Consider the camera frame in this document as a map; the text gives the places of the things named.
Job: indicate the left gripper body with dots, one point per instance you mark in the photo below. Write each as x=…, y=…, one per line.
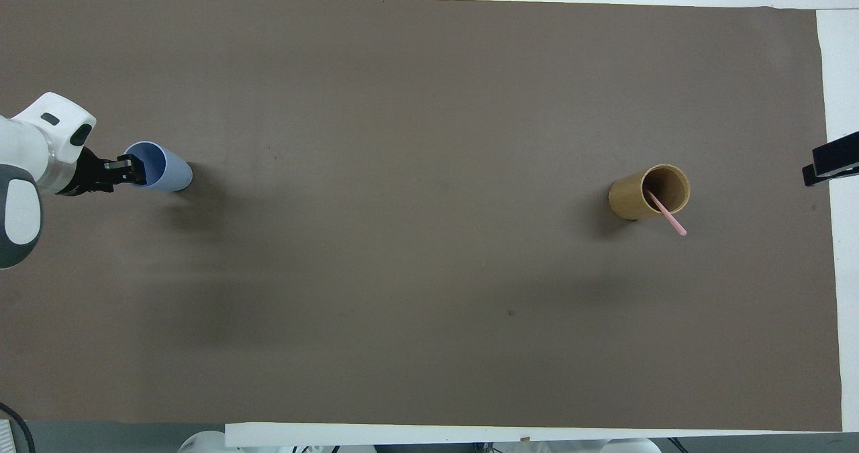
x=86, y=174

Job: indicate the blue cup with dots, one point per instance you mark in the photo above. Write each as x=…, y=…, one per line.
x=171, y=171

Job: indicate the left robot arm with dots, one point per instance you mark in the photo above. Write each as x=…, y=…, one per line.
x=23, y=151

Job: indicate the brown cardboard cup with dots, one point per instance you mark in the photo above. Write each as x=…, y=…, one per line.
x=627, y=198

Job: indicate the pink chopstick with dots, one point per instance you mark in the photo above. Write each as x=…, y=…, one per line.
x=672, y=221

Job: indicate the black stand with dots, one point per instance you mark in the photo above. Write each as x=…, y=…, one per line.
x=835, y=158

